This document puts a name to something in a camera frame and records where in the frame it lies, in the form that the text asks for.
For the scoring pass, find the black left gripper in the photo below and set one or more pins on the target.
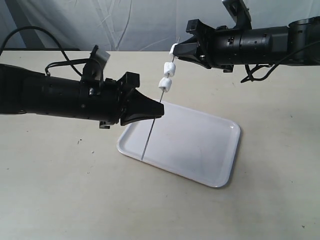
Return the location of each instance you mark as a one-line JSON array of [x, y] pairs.
[[104, 101]]

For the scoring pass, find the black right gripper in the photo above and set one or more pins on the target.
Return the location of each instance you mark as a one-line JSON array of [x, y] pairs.
[[210, 47]]

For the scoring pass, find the white marshmallow skewer tip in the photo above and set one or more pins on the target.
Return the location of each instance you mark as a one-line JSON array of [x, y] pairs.
[[171, 52]]

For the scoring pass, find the white marshmallow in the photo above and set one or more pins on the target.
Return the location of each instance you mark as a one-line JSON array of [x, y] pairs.
[[169, 69]]

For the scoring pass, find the white marshmallow skewer handle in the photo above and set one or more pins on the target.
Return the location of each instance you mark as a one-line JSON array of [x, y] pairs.
[[165, 84]]

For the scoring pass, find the thin metal skewer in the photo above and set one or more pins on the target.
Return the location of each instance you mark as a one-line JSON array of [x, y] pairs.
[[152, 125]]

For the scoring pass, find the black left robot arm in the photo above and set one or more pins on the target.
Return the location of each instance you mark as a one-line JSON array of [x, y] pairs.
[[23, 91]]

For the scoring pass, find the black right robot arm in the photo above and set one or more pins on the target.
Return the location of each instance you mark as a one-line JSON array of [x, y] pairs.
[[296, 44]]

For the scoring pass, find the white rectangular plastic tray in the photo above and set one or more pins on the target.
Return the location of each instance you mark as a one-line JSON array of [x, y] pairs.
[[186, 142]]

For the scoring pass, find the grey backdrop cloth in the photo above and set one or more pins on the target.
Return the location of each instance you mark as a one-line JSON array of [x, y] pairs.
[[114, 25]]

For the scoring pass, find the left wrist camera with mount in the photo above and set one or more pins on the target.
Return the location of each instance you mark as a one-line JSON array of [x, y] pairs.
[[95, 65]]

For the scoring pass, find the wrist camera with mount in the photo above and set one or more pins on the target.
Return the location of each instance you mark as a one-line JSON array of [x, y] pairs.
[[95, 65], [239, 13]]

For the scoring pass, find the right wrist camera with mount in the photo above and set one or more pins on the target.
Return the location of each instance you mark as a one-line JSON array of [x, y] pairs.
[[239, 13]]

